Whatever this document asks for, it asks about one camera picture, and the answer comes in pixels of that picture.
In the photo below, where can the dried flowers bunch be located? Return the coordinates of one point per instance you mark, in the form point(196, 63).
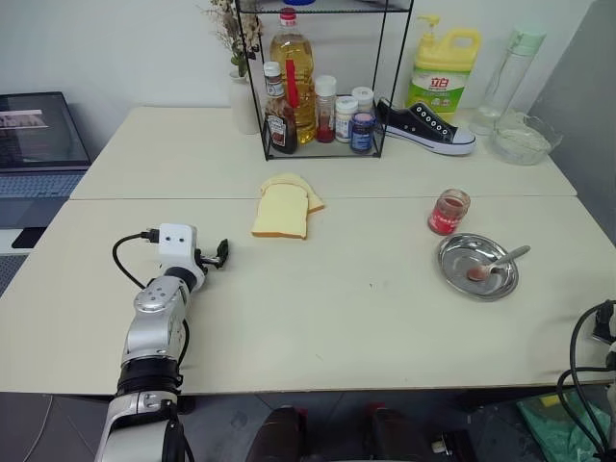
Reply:
point(231, 24)

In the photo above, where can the clear glass bowl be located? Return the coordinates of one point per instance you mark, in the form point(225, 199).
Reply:
point(524, 142)

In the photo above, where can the red spice bottle white cap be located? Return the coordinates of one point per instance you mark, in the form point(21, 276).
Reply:
point(325, 113)

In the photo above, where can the white lid spice jar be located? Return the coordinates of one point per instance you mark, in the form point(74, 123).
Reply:
point(362, 97)

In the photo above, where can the grey laptop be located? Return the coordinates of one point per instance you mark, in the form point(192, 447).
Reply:
point(38, 139)

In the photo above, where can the clear bottle green lid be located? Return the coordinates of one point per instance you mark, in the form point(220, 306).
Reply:
point(505, 82)

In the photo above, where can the yellow detergent pump bottle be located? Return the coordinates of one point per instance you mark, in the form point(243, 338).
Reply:
point(440, 82)

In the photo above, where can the round metal plate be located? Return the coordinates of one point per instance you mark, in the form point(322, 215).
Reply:
point(464, 269)

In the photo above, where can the black and white sneaker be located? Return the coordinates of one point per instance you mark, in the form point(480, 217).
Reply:
point(428, 129)

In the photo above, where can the large pale bread slice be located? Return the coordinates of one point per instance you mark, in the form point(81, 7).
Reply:
point(281, 214)

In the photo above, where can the yellow cooking oil bottle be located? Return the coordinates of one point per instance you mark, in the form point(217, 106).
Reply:
point(291, 53)

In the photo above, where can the blue label dark jar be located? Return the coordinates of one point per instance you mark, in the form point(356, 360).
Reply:
point(362, 134)

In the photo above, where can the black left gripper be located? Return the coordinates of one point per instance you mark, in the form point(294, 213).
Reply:
point(204, 256)

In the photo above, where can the white vase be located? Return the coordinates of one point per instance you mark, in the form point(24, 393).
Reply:
point(243, 108)

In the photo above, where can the metal spoon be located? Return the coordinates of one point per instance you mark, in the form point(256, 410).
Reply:
point(505, 260)

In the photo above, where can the brown ketchup sauce bottle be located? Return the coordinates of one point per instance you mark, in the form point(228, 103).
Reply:
point(280, 127)

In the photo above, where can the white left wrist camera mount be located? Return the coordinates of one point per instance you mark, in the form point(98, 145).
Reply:
point(176, 245)

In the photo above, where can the dark rounded shape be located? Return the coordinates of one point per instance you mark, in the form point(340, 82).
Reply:
point(276, 435)

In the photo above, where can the green plastic bag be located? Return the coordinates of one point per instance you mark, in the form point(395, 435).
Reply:
point(558, 428)

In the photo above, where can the red jam glass jar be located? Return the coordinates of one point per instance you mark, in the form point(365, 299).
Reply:
point(447, 216)

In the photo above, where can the small pale bread slice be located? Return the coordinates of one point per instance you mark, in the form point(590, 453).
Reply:
point(314, 195)

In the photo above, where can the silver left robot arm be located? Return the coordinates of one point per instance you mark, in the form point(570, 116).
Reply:
point(150, 332)

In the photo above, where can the small white seasoning jar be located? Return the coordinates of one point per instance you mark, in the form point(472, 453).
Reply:
point(345, 120)

